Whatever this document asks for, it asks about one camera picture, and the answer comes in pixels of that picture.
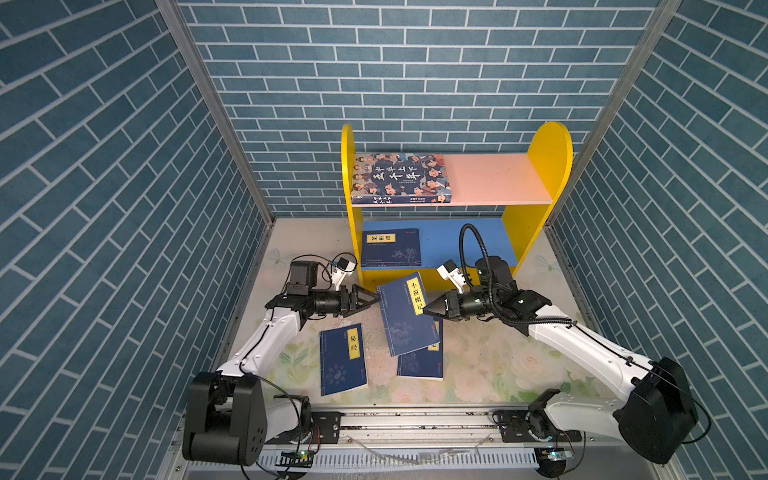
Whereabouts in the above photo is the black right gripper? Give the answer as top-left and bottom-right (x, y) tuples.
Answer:
(422, 287), (500, 320)

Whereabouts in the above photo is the blue book yellow label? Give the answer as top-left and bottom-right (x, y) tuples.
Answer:
(362, 228), (422, 268)
(397, 317), (444, 380)
(319, 323), (368, 396)
(377, 273), (439, 357)

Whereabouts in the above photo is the colourful cartoon history book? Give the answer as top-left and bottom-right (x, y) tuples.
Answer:
(351, 153), (452, 205)

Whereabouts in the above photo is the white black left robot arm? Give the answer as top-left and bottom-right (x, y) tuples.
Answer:
(182, 259), (380, 467)

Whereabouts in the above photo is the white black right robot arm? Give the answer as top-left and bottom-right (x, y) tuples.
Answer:
(424, 256), (699, 464)

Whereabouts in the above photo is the yellow pink blue bookshelf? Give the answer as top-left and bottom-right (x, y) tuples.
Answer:
(346, 122), (574, 290)

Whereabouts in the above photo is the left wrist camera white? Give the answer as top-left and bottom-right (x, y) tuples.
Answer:
(330, 252), (357, 291)

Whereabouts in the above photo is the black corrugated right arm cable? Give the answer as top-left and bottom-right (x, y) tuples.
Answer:
(458, 223), (577, 328)

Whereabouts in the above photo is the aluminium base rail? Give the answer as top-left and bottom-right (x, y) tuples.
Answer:
(159, 403), (685, 479)

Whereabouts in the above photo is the left aluminium corner post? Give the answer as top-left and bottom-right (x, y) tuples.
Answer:
(156, 0), (275, 228)

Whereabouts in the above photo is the aluminium corner post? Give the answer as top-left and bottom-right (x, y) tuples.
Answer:
(546, 0), (682, 227)
(156, 0), (275, 228)

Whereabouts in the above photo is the right aluminium corner post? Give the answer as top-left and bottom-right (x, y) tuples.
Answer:
(546, 0), (682, 227)

